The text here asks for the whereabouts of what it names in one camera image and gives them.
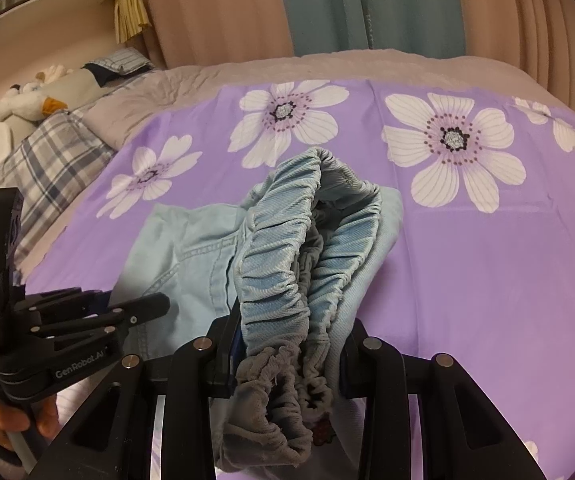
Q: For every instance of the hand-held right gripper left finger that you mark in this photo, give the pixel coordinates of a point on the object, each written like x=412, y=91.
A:
x=220, y=355

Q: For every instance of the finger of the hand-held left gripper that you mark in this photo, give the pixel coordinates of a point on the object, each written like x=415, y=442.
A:
x=62, y=300
x=117, y=312

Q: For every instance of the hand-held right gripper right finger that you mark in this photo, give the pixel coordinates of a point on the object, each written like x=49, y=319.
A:
x=362, y=360

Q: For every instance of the light blue pants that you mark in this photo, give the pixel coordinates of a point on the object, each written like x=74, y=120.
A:
x=277, y=260

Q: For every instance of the plaid pillow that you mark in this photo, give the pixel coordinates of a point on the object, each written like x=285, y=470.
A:
x=52, y=160

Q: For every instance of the purple floral bedsheet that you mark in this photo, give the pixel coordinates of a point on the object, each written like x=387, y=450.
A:
x=467, y=270

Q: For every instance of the small white plush toy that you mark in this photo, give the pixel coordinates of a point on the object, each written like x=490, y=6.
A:
x=42, y=80

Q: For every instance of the blue striped pillow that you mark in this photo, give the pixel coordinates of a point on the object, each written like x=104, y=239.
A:
x=127, y=62

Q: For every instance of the yellow curtain tassel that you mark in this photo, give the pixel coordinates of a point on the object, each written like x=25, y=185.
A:
x=130, y=15

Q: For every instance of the beige curtain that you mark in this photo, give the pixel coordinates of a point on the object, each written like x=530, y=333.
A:
x=207, y=10
x=512, y=20

